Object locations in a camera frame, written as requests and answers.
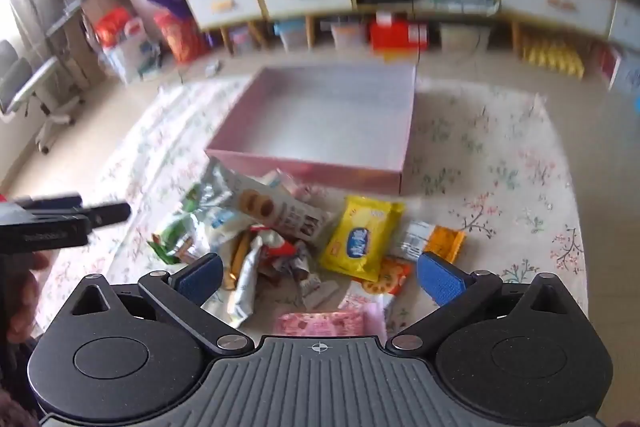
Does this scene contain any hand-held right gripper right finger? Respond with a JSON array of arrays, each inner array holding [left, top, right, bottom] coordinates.
[[386, 251, 583, 353]]

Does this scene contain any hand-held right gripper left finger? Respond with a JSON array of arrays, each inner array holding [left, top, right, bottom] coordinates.
[[65, 253, 255, 354]]

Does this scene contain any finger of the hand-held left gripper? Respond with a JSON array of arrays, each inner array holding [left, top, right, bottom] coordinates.
[[82, 202, 132, 228]]

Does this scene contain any orange white snack packet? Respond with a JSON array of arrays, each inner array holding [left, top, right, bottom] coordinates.
[[392, 220, 467, 264]]

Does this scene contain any green snack packet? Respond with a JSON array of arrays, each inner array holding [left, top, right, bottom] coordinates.
[[149, 159, 251, 265]]

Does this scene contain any white cookie packet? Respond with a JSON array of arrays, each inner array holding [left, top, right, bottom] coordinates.
[[227, 173, 333, 244]]

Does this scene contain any silver crinkled wrapper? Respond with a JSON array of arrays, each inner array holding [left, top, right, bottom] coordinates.
[[287, 252, 341, 309]]

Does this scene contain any pink dotted snack packet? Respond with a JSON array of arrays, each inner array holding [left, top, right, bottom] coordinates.
[[276, 311, 368, 338]]

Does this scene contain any pink cardboard box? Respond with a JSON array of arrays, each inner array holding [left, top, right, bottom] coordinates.
[[204, 66, 418, 196]]

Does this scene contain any person's left forearm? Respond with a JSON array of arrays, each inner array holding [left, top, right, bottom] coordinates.
[[0, 342, 41, 427]]

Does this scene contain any person's left hand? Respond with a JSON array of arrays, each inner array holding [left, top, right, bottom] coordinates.
[[0, 252, 48, 348]]

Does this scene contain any brown snack bar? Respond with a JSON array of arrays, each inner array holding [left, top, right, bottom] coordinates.
[[227, 232, 251, 290]]

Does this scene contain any silver white long packet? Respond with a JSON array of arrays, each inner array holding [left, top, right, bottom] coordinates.
[[227, 236, 266, 329]]

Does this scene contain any orange red cracker packet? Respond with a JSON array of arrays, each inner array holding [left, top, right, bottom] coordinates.
[[361, 257, 414, 296]]

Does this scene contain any pink white snack packet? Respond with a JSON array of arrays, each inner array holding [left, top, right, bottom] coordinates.
[[339, 281, 397, 339]]

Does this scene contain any red white snack packet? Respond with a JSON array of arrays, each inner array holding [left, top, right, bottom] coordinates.
[[249, 227, 301, 260]]

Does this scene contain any yellow snack packet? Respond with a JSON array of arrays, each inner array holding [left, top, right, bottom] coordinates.
[[319, 195, 407, 283]]

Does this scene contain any floral blanket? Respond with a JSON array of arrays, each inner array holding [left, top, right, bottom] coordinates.
[[37, 77, 588, 338]]

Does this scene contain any grey office chair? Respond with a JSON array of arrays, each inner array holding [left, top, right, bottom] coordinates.
[[0, 39, 84, 154]]

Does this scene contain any red white package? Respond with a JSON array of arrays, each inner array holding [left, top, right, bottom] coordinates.
[[95, 7, 149, 58]]

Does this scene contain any red printed bag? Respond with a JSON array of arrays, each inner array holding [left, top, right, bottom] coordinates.
[[154, 12, 209, 64]]

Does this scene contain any metal storage rack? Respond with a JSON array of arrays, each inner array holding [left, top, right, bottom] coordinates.
[[45, 0, 126, 84]]

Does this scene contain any clear bin pink lid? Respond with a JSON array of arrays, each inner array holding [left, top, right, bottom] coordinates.
[[227, 27, 252, 56]]

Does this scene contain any clear storage bin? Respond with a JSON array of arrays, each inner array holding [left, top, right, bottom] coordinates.
[[440, 24, 489, 54]]

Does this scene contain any red box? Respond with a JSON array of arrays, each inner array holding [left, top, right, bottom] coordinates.
[[370, 19, 430, 52]]

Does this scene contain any yellow egg tray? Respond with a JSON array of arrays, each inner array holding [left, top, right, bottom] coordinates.
[[520, 41, 587, 80]]

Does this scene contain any clear bin blue lid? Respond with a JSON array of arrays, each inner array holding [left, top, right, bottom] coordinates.
[[274, 21, 307, 50]]

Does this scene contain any clear bin black lid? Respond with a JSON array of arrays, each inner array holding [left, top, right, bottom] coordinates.
[[330, 23, 369, 50]]

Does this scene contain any low wooden cabinet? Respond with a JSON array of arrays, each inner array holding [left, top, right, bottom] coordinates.
[[350, 0, 640, 80]]

